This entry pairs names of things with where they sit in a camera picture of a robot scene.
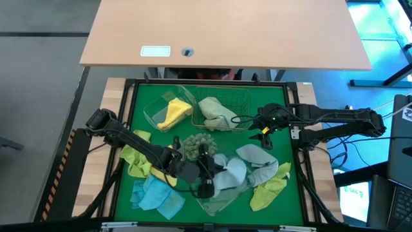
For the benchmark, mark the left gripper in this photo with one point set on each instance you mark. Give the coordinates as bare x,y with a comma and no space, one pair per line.
206,187

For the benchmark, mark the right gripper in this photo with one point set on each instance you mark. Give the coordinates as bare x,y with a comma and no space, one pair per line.
273,117

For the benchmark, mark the yellow-green microfiber towel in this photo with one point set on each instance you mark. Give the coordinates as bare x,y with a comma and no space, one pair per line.
136,164
267,193

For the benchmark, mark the sage gray microfiber towel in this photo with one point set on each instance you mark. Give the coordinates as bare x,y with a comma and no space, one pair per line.
214,111

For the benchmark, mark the blue microfiber towel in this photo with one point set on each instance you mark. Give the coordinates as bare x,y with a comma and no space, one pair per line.
136,193
161,196

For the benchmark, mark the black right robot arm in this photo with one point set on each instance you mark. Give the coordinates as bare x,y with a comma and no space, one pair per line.
338,113

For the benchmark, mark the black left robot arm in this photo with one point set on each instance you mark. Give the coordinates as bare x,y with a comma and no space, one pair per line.
135,140

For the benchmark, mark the clear plastic bin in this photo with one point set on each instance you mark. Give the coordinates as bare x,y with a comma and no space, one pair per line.
154,109
222,203

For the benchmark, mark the clear spray bottle black cap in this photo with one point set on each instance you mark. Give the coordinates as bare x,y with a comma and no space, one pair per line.
176,143

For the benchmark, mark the green table mat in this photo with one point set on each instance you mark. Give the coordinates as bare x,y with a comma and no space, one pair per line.
283,206

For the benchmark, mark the white screen with green logo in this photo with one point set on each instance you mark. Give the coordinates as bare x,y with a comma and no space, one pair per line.
354,201

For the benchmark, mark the light wooden desk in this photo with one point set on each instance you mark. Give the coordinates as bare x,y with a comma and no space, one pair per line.
225,29

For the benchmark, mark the gray desk grommet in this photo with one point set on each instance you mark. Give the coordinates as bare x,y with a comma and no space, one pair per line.
185,50

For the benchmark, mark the black floor stand base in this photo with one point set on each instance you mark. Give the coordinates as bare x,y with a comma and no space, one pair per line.
380,83

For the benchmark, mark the white rectangular desk plate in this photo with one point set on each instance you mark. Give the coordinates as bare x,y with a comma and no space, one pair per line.
155,51

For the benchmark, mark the black laptop with keyboard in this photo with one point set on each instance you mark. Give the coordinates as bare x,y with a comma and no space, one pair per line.
383,206

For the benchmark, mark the dark gray laptop with sticker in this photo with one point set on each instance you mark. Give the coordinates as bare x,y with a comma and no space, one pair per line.
400,145

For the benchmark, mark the black panel with hazard stripes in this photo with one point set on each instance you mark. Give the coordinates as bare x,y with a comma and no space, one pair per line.
67,180

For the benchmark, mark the gray furniture foot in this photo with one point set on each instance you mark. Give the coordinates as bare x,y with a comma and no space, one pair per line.
11,143

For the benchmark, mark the black aluminium rig frame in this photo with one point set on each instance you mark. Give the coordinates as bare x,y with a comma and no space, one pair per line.
209,81

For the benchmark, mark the silver aluminium bracket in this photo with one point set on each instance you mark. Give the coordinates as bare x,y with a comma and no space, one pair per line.
119,225
297,228

